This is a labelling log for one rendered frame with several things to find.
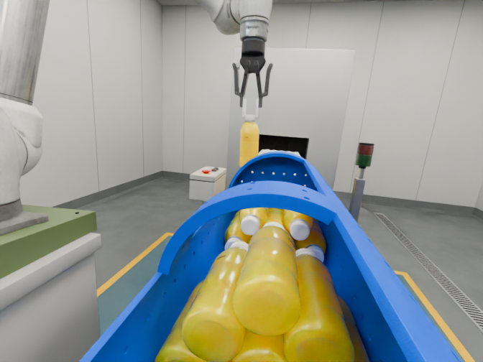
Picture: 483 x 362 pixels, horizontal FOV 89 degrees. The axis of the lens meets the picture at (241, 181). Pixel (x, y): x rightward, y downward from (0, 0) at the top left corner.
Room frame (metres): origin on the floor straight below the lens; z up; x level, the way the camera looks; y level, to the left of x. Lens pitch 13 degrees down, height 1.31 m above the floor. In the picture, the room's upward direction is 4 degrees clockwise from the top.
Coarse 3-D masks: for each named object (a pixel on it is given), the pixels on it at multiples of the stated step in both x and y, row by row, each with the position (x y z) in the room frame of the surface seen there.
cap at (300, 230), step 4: (292, 224) 0.48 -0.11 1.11; (296, 224) 0.47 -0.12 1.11; (300, 224) 0.47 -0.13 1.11; (304, 224) 0.47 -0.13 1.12; (292, 228) 0.47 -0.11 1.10; (296, 228) 0.47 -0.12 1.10; (300, 228) 0.47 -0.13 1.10; (304, 228) 0.47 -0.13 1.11; (308, 228) 0.47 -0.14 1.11; (292, 232) 0.47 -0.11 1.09; (296, 232) 0.47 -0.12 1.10; (300, 232) 0.47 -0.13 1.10; (304, 232) 0.47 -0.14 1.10; (308, 232) 0.46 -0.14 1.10; (292, 236) 0.47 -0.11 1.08; (296, 236) 0.47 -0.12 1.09; (300, 236) 0.47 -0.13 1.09; (304, 236) 0.47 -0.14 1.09; (300, 240) 0.47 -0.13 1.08
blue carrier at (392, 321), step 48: (240, 192) 0.27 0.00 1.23; (288, 192) 0.26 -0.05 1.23; (192, 240) 0.38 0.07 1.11; (336, 240) 0.49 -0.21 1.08; (144, 288) 0.24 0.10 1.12; (192, 288) 0.35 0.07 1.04; (336, 288) 0.39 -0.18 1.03; (384, 288) 0.12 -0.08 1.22; (144, 336) 0.23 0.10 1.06; (384, 336) 0.23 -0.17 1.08; (432, 336) 0.10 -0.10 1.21
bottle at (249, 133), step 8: (248, 120) 0.85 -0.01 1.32; (248, 128) 0.84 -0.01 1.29; (256, 128) 0.85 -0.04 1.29; (240, 136) 0.86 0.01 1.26; (248, 136) 0.84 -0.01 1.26; (256, 136) 0.84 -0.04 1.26; (240, 144) 0.86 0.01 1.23; (248, 144) 0.84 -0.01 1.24; (256, 144) 0.85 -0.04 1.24; (240, 152) 0.86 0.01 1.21; (248, 152) 0.84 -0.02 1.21; (256, 152) 0.85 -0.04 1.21; (240, 160) 0.85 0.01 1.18; (248, 160) 0.84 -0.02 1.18
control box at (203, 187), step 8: (224, 168) 1.09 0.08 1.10; (192, 176) 0.92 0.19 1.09; (200, 176) 0.92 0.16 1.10; (208, 176) 0.91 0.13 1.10; (216, 176) 0.94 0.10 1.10; (224, 176) 1.07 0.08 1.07; (192, 184) 0.92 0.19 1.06; (200, 184) 0.92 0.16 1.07; (208, 184) 0.91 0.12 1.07; (216, 184) 0.94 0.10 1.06; (224, 184) 1.08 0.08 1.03; (192, 192) 0.92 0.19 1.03; (200, 192) 0.92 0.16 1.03; (208, 192) 0.91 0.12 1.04; (216, 192) 0.95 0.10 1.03
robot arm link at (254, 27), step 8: (256, 16) 0.82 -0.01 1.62; (240, 24) 0.85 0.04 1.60; (248, 24) 0.82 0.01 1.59; (256, 24) 0.82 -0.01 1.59; (264, 24) 0.83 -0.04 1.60; (240, 32) 0.85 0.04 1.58; (248, 32) 0.82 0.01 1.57; (256, 32) 0.82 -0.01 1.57; (264, 32) 0.83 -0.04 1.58; (264, 40) 0.86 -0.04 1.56
